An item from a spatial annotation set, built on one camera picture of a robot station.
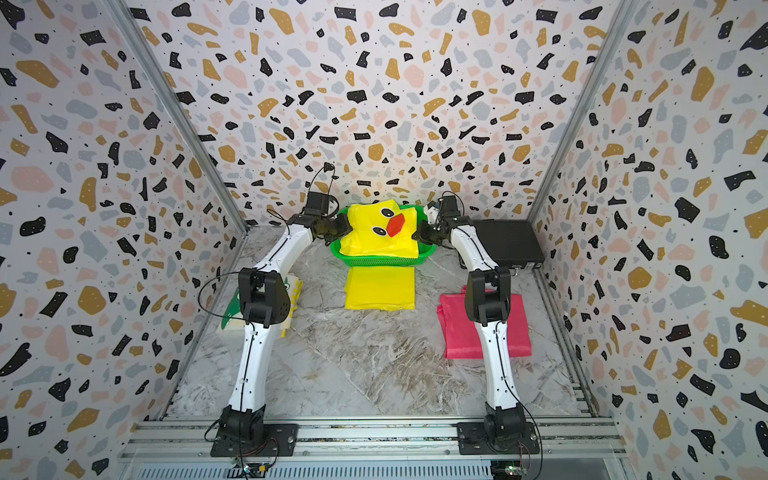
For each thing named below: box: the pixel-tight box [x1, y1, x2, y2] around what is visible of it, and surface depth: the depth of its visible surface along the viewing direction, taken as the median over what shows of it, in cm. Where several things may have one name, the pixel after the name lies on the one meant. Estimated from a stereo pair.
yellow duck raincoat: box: [339, 199, 420, 259], surface depth 108 cm
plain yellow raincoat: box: [344, 266, 416, 311], surface depth 105 cm
